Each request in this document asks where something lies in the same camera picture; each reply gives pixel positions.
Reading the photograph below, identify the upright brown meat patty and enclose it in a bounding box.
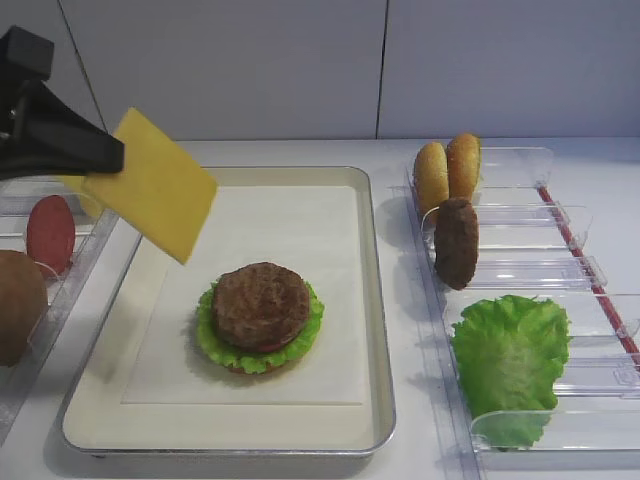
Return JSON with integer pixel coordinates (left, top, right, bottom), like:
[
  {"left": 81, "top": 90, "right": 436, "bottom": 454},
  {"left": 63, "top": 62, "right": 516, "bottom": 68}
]
[{"left": 434, "top": 197, "right": 479, "bottom": 290}]

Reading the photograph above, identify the bottom bun on tray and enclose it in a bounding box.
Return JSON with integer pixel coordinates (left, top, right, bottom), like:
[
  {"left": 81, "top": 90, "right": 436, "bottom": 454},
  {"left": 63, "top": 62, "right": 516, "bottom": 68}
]
[{"left": 227, "top": 361, "right": 296, "bottom": 376}]

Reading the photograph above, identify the cream metal tray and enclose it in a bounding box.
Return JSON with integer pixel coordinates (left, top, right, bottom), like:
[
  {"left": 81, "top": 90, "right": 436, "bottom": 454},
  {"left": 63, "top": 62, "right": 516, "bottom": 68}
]
[{"left": 62, "top": 166, "right": 396, "bottom": 456}]

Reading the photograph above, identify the green lettuce leaf in rack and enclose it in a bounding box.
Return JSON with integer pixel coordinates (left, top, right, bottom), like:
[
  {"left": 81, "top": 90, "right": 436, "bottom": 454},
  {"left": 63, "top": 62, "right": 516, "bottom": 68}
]
[{"left": 451, "top": 295, "right": 570, "bottom": 449}]

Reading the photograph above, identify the golden bun left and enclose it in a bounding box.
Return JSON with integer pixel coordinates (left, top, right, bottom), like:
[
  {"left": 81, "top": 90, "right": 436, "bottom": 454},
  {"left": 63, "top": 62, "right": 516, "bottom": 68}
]
[{"left": 413, "top": 142, "right": 449, "bottom": 215}]

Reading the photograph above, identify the clear left ingredient rack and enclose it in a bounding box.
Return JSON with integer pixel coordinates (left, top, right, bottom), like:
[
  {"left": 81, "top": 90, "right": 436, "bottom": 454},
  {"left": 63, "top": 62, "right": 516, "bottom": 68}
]
[{"left": 1, "top": 176, "right": 118, "bottom": 438}]

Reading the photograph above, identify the brown bun top left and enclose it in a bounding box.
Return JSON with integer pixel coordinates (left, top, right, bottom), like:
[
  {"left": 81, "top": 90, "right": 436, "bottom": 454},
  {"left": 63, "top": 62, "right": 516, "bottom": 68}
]
[{"left": 0, "top": 250, "right": 48, "bottom": 367}]

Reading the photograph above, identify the golden bun right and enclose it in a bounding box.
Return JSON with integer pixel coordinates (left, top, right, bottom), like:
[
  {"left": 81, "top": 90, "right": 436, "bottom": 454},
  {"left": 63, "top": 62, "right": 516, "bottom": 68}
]
[{"left": 445, "top": 132, "right": 482, "bottom": 201}]

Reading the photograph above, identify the red tomato slice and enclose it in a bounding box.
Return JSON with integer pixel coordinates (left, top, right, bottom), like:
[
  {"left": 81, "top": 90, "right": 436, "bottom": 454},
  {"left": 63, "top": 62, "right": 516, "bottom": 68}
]
[{"left": 26, "top": 195, "right": 75, "bottom": 279}]

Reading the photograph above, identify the golden bun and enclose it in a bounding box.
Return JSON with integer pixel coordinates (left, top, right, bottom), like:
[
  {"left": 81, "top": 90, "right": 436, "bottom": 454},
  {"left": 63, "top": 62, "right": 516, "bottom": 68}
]
[
  {"left": 445, "top": 132, "right": 482, "bottom": 201},
  {"left": 413, "top": 142, "right": 449, "bottom": 215}
]

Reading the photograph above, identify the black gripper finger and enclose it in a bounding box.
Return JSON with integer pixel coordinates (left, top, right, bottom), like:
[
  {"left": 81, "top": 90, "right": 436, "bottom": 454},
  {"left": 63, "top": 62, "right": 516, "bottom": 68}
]
[{"left": 17, "top": 80, "right": 125, "bottom": 176}]

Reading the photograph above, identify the green lettuce on burger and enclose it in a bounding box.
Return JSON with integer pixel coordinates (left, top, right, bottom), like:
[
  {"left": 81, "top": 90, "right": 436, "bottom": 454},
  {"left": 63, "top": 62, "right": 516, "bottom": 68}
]
[{"left": 195, "top": 281, "right": 325, "bottom": 372}]

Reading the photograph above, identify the clear right ingredient rack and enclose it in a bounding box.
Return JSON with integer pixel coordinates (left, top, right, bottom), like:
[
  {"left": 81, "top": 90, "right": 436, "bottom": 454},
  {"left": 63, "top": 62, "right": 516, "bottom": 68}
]
[{"left": 394, "top": 147, "right": 639, "bottom": 479}]

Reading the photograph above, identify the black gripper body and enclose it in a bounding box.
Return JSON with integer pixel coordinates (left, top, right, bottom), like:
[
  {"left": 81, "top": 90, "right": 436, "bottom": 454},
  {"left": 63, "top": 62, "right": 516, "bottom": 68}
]
[{"left": 1, "top": 25, "right": 55, "bottom": 180}]

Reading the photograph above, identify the clear ingredient rack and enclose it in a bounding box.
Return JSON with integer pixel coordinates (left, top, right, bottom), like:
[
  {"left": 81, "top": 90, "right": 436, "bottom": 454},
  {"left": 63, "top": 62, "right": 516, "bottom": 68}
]
[
  {"left": 394, "top": 147, "right": 639, "bottom": 479},
  {"left": 1, "top": 176, "right": 118, "bottom": 438}
]

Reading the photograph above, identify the brown meat patty on burger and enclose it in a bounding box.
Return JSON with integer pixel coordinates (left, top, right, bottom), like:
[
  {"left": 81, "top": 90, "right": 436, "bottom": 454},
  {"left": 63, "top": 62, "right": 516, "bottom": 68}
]
[{"left": 212, "top": 262, "right": 311, "bottom": 352}]

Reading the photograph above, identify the yellow cheese slice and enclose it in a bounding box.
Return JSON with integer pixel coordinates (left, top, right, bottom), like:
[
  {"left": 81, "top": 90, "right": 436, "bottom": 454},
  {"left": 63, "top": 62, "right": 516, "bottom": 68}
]
[
  {"left": 56, "top": 175, "right": 105, "bottom": 220},
  {"left": 82, "top": 108, "right": 217, "bottom": 264}
]

